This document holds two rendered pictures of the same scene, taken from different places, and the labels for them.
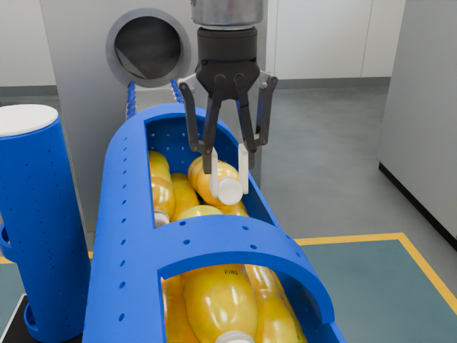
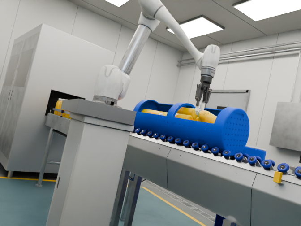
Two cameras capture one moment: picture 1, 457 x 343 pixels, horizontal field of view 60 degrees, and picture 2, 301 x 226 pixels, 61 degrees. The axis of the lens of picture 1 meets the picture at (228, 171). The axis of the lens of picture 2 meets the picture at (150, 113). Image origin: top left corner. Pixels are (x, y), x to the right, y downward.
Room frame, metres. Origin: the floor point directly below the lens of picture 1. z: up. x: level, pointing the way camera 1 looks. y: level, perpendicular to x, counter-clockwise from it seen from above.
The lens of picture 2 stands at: (1.86, -1.01, 1.02)
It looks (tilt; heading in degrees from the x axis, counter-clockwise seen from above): 3 degrees up; 153
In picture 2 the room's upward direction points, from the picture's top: 13 degrees clockwise
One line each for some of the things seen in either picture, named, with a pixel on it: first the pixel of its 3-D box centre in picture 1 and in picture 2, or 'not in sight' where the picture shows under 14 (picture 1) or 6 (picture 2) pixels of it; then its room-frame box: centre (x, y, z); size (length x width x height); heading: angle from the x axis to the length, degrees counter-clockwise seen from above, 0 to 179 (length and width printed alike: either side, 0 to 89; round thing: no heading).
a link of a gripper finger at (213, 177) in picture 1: (213, 172); (202, 107); (0.51, 0.02, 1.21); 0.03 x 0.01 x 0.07; 12
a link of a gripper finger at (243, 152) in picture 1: (243, 169); (197, 106); (0.52, -0.02, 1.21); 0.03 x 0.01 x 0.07; 12
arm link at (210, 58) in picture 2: not in sight; (211, 57); (0.51, 0.01, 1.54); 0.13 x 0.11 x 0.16; 148
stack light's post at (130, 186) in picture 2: not in sight; (134, 167); (-0.62, 0.18, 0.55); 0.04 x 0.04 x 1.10; 12
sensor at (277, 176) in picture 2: not in sight; (280, 177); (1.11, 0.06, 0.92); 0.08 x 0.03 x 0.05; 102
